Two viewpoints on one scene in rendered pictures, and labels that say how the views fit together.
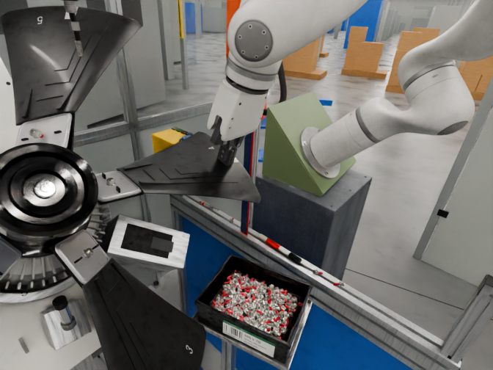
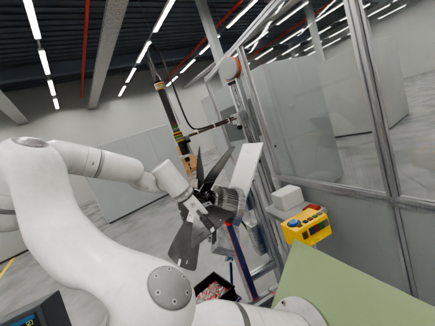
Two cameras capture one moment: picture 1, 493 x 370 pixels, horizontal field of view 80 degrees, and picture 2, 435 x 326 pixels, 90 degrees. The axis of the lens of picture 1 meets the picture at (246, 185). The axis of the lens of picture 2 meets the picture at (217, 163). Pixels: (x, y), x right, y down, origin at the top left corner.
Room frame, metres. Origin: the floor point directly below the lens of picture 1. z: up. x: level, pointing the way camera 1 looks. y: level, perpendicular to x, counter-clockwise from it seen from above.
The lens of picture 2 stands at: (1.12, -0.60, 1.54)
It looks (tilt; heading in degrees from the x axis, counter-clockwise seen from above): 10 degrees down; 124
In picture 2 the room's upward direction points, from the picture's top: 20 degrees counter-clockwise
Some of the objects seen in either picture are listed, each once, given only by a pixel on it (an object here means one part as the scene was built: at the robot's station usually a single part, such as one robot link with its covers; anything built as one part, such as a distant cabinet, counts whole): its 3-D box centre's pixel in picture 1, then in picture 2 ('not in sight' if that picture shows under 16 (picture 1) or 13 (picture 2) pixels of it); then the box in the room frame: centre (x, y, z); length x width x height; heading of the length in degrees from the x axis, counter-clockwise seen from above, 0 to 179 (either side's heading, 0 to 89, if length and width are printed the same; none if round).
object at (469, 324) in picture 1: (471, 321); not in sight; (0.34, -0.42, 0.96); 0.03 x 0.03 x 0.20; 50
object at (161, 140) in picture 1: (180, 151); (305, 229); (0.87, 0.22, 1.02); 0.16 x 0.10 x 0.11; 50
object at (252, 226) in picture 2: not in sight; (261, 234); (0.45, 0.62, 0.73); 0.15 x 0.09 x 0.22; 50
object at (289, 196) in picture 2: not in sight; (285, 196); (0.63, 0.79, 0.92); 0.17 x 0.16 x 0.11; 50
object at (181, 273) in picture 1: (185, 282); not in sight; (0.89, 0.25, 0.39); 0.04 x 0.04 x 0.78; 50
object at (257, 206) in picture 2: not in sight; (275, 259); (0.52, 0.57, 0.58); 0.09 x 0.04 x 1.15; 140
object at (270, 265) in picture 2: not in sight; (261, 270); (0.44, 0.48, 0.56); 0.19 x 0.04 x 0.04; 50
